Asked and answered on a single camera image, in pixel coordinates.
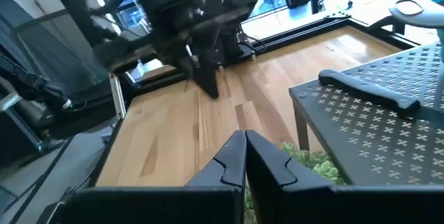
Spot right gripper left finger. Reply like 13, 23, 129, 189
59, 129, 247, 224

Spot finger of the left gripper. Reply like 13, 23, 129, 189
187, 49, 221, 100

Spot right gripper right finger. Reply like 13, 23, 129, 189
246, 129, 444, 224

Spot green plant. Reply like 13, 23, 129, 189
242, 141, 348, 223

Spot black kitchen knife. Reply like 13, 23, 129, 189
318, 69, 422, 114

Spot blue collapsible bowl grey rim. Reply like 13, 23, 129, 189
388, 0, 444, 62

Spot grey perforated metal stand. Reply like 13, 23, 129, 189
289, 42, 444, 187

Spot black table frame rails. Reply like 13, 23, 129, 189
86, 10, 420, 187

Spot black frame handle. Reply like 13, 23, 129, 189
368, 15, 407, 37

